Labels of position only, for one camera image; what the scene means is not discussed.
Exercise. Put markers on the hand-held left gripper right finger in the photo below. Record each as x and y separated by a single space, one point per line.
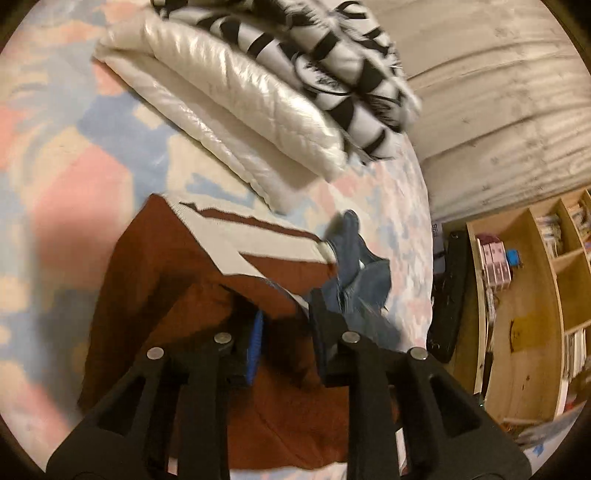
328 344

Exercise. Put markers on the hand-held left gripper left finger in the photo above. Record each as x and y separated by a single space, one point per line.
254 355

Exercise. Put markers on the denim jacket with brown sleeves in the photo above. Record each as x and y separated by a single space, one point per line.
184 277

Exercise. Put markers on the long black bag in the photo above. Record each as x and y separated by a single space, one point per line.
450 295

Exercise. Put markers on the white printed box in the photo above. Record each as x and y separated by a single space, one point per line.
437 229

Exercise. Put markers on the pink drawer organizer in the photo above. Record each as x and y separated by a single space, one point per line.
496 263

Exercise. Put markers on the mustard yellow pouch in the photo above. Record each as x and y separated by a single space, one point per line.
526 330

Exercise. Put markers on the wooden shelf unit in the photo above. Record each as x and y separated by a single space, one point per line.
531 360

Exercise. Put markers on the small blue box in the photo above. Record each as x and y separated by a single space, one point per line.
513 258

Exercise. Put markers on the white puffer jacket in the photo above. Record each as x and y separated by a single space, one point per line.
221 87

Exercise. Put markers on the black and white printed garment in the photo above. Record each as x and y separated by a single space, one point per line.
332 60

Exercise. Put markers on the beige patterned curtain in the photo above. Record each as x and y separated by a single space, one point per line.
498 92

